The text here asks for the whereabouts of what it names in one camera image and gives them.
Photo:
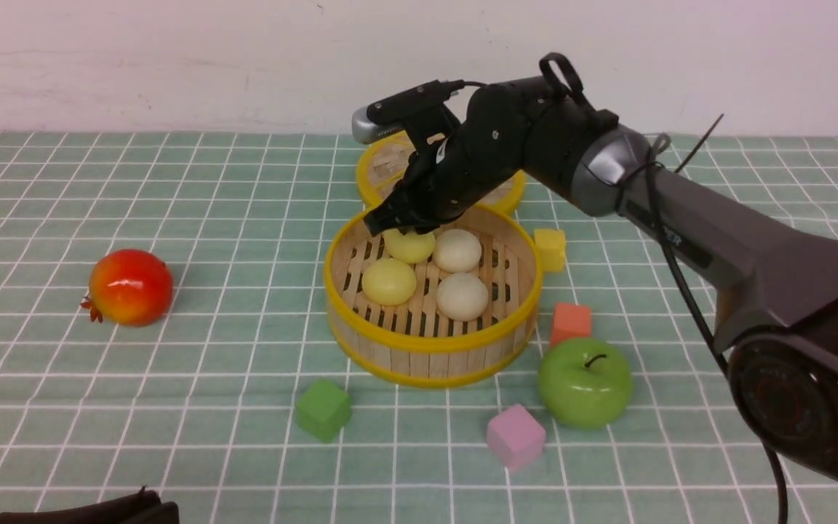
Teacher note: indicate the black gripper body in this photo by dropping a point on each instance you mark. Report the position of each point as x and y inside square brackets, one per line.
[475, 163]

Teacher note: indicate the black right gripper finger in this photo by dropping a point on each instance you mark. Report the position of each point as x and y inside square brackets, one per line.
[418, 223]

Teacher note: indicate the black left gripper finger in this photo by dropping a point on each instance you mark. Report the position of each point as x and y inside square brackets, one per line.
[383, 218]

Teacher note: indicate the yellow bun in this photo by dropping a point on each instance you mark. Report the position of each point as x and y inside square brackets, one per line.
[410, 248]
[389, 282]

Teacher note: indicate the white bun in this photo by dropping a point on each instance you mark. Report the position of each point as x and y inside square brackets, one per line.
[462, 297]
[457, 251]

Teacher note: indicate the white bun front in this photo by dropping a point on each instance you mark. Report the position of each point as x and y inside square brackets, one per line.
[462, 297]

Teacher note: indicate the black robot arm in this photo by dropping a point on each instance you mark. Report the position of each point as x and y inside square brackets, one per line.
[776, 327]

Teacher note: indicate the woven bamboo steamer lid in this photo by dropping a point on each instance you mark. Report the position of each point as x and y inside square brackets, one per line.
[384, 163]

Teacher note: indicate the bamboo steamer tray yellow rim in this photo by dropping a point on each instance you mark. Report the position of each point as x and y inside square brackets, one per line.
[413, 344]

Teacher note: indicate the yellow cube block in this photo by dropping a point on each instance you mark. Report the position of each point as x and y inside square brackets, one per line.
[552, 249]

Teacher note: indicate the orange cube block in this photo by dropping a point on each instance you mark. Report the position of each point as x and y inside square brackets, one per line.
[570, 320]

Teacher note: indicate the green cube block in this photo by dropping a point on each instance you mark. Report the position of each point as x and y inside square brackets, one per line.
[322, 410]

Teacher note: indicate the green toy apple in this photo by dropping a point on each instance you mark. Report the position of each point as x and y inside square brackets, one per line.
[585, 383]

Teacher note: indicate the pink cube block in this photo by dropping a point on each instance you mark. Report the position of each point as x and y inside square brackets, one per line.
[515, 437]

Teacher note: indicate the green checkered tablecloth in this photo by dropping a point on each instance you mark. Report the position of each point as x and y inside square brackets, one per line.
[200, 405]

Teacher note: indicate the red pomegranate toy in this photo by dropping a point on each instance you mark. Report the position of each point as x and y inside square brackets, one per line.
[130, 287]

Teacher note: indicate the black object bottom edge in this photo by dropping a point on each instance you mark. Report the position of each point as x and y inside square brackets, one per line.
[143, 506]

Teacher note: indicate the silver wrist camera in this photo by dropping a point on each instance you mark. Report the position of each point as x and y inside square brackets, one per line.
[420, 111]

